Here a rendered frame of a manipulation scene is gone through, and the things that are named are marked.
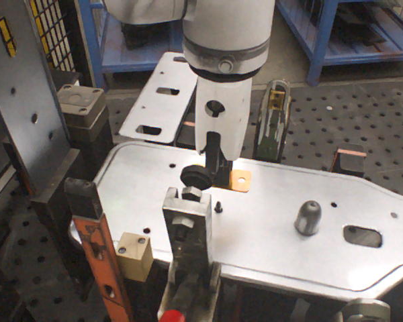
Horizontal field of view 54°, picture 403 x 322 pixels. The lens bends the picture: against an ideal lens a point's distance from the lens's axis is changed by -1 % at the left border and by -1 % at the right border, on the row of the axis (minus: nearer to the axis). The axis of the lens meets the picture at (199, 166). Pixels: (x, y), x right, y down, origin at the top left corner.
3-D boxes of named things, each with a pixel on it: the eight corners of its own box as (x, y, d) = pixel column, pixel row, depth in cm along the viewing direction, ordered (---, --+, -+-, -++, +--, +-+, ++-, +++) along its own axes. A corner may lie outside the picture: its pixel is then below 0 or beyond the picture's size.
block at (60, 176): (109, 247, 89) (80, 148, 67) (87, 296, 80) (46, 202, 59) (97, 245, 89) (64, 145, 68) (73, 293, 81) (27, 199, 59)
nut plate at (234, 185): (252, 172, 54) (253, 166, 53) (248, 193, 52) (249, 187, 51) (191, 162, 55) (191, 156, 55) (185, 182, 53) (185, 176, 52)
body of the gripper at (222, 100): (256, 82, 36) (246, 169, 44) (269, 30, 43) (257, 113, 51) (175, 72, 37) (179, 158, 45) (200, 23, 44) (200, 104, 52)
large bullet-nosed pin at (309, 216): (316, 225, 58) (326, 196, 53) (314, 243, 56) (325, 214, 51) (293, 221, 59) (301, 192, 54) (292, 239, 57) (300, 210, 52)
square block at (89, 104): (131, 214, 95) (105, 87, 69) (119, 242, 90) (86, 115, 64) (99, 208, 96) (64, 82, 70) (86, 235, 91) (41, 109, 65)
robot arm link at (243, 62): (264, 60, 35) (260, 88, 37) (274, 15, 41) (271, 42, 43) (171, 49, 36) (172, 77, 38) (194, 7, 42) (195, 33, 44)
